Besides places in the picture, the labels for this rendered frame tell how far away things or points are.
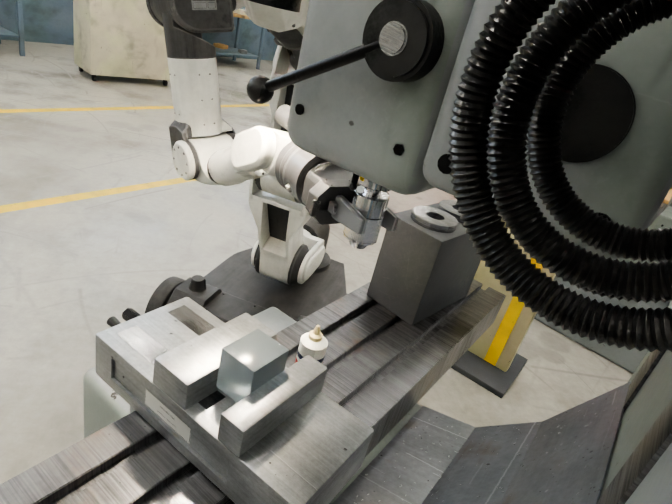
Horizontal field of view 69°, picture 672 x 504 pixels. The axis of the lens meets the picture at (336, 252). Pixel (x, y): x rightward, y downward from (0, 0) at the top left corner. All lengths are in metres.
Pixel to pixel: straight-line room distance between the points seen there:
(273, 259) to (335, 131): 1.06
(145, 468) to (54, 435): 1.35
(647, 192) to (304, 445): 0.42
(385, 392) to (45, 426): 1.44
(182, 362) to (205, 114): 0.55
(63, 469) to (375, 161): 0.48
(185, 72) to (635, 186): 0.79
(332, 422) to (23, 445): 1.47
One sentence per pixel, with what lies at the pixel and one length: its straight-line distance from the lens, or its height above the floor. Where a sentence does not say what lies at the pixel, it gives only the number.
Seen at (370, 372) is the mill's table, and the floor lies 0.96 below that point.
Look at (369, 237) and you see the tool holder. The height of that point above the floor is 1.22.
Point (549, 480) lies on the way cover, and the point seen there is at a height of 1.05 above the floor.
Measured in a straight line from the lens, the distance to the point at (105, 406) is 1.03.
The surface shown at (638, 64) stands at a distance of 0.41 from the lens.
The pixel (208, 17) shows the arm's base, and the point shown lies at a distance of 0.98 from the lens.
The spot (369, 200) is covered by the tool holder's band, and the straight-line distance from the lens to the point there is 0.61.
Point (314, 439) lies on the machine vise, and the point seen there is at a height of 1.03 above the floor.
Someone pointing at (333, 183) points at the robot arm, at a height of 1.26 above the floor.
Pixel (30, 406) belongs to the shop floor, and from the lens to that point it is 2.09.
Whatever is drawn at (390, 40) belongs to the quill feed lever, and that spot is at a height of 1.45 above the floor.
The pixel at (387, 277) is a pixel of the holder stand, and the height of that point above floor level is 1.02.
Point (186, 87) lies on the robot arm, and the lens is 1.00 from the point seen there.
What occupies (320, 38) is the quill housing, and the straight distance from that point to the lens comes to 0.54.
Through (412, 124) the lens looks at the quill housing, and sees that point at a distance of 0.48.
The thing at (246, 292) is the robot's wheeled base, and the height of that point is 0.57.
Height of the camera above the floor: 1.47
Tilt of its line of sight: 27 degrees down
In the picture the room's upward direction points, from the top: 14 degrees clockwise
